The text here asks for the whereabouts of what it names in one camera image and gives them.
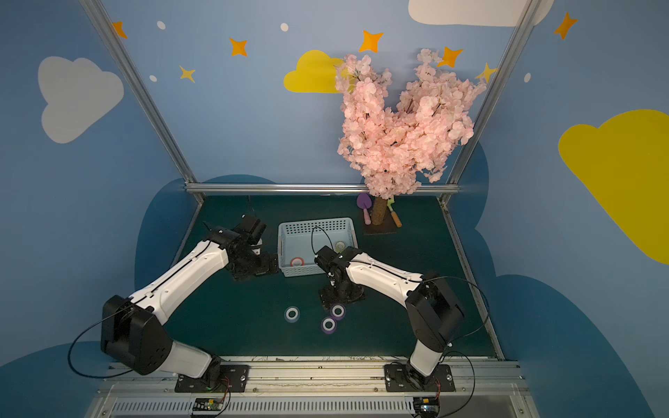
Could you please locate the purple tape roll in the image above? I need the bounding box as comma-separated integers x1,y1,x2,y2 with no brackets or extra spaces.
330,304,346,322
321,317,337,334

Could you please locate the light blue plastic storage basket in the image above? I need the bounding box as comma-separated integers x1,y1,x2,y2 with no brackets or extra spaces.
277,218,358,278

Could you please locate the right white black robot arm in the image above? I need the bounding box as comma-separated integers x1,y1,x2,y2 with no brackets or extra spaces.
315,246,465,382

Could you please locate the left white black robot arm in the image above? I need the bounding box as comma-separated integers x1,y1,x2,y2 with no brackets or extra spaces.
101,215,278,387

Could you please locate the blue tape roll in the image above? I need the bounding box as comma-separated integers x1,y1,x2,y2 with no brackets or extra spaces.
284,307,301,323

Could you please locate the purple pink toy shovel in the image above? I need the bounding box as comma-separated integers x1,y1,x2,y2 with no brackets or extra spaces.
356,193,372,226

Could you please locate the right green circuit board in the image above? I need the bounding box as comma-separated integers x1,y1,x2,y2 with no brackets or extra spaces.
412,397,440,418

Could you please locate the green circuit board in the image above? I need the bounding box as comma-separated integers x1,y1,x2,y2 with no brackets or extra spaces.
192,398,225,416
412,397,440,418

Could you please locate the left green circuit board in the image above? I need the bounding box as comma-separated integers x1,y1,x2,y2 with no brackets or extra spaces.
192,398,225,416

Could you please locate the pink cherry blossom tree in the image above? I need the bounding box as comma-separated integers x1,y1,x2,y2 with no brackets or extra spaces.
336,49,487,200

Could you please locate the dark tree base plate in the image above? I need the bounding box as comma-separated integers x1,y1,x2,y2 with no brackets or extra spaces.
362,210,398,235

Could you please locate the wooden handle toy tool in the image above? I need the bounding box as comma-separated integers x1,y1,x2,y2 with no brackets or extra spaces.
387,200,402,228

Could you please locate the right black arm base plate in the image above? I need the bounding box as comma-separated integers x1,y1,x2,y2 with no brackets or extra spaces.
383,362,456,393

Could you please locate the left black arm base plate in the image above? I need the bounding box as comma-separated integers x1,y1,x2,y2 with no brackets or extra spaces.
174,364,250,394

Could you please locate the aluminium rail front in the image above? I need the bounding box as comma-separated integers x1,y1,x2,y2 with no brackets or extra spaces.
86,355,539,417

